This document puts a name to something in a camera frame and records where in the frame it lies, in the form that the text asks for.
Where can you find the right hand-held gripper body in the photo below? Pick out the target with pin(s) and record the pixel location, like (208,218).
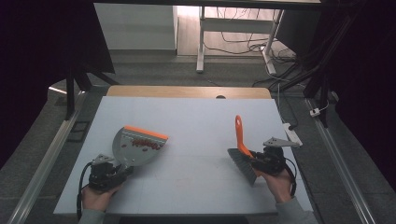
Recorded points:
(271,161)

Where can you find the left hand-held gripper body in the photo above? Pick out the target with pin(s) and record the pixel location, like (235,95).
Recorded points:
(101,175)

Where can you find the orange brush with grey bristles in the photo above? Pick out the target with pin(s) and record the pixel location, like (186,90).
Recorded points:
(240,137)

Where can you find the grey dustpan with orange edge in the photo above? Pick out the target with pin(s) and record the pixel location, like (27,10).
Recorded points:
(140,149)

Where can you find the person's left hand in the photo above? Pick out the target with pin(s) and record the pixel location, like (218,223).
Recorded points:
(98,199)

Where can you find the person's right hand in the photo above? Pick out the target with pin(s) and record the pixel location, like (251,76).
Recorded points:
(278,186)

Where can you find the white power strip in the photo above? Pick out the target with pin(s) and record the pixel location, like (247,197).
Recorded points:
(292,137)

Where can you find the small white adapter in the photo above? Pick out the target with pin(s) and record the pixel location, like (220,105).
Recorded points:
(315,112)

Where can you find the black tripod stand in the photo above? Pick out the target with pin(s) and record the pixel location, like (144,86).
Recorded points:
(71,93)

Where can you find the wooden table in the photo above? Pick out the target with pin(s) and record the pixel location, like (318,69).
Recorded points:
(186,92)

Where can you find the black metal stand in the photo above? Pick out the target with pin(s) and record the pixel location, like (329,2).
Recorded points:
(314,71)

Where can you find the black curtain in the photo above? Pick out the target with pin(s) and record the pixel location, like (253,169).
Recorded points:
(367,77)
(37,62)

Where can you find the white cabinet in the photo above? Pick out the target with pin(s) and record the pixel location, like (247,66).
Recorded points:
(137,28)

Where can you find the black floor frame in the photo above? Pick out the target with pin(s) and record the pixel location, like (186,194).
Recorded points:
(77,131)

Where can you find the aluminium rail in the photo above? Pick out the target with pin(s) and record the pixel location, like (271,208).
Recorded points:
(43,161)
(342,168)

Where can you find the white desk frame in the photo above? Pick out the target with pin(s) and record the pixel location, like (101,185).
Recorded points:
(236,25)

